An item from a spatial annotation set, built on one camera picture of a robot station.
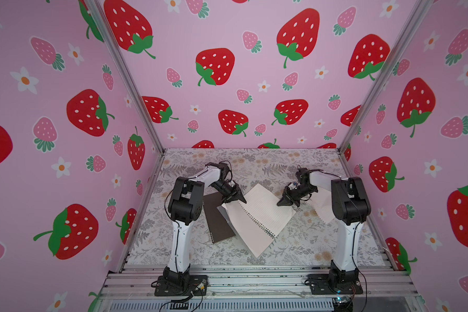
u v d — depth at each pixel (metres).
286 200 0.90
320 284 0.73
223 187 0.85
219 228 0.77
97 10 0.68
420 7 0.69
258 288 0.74
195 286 0.72
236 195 0.86
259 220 0.91
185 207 0.59
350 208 0.57
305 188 0.84
